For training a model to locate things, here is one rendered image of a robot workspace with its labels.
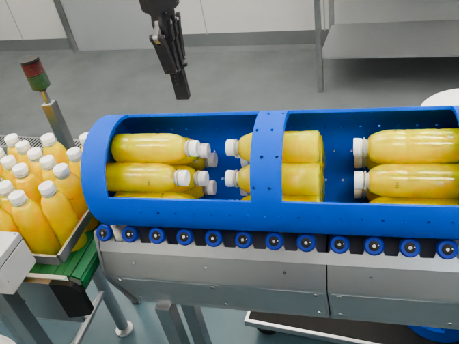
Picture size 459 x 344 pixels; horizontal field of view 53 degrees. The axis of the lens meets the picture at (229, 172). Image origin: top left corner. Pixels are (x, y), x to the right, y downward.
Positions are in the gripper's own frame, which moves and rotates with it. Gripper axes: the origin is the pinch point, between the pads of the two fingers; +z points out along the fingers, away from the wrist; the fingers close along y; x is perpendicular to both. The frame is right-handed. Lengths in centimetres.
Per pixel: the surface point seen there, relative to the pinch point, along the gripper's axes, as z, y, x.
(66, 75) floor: 137, 289, 247
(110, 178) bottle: 19.8, -8.7, 19.9
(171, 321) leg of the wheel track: 76, -10, 18
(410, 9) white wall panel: 108, 318, -78
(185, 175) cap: 20.4, -6.5, 1.6
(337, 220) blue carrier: 25.4, -14.2, -33.2
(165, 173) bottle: 19.2, -7.0, 6.1
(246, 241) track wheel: 36.5, -11.3, -11.8
